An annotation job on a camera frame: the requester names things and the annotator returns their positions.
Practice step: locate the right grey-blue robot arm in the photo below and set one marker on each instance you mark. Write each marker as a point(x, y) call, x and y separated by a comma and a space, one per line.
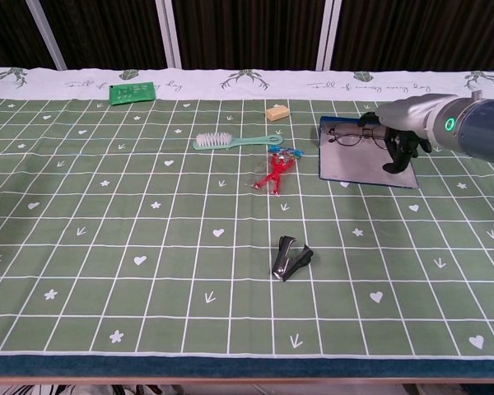
point(481, 131)

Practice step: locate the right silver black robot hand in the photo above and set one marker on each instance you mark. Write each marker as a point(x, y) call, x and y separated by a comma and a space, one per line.
point(411, 115)

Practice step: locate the mint green brush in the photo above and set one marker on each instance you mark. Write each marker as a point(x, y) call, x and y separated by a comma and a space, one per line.
point(214, 141)

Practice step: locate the green checked tablecloth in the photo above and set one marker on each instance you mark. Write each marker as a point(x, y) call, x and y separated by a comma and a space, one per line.
point(107, 247)

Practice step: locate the black wire-frame eyeglasses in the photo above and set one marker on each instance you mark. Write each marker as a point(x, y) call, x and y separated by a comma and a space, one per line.
point(362, 133)

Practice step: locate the red toy figure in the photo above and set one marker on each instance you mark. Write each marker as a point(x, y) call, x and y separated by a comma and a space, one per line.
point(276, 173)

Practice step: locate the beige rectangular block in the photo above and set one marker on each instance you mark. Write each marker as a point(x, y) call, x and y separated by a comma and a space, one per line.
point(276, 113)

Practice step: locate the blue glasses case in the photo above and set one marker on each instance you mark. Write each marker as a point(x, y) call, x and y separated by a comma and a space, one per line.
point(354, 164)

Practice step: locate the black staple remover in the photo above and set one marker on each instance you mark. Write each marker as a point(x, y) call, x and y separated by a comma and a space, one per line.
point(288, 259)

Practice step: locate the green circuit board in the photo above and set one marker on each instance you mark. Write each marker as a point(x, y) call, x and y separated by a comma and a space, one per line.
point(131, 94)

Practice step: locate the blue binder clips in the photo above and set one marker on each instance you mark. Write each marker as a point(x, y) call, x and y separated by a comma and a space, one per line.
point(276, 148)

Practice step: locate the white metal frame post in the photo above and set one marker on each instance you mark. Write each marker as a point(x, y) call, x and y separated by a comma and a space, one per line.
point(327, 37)
point(45, 33)
point(168, 33)

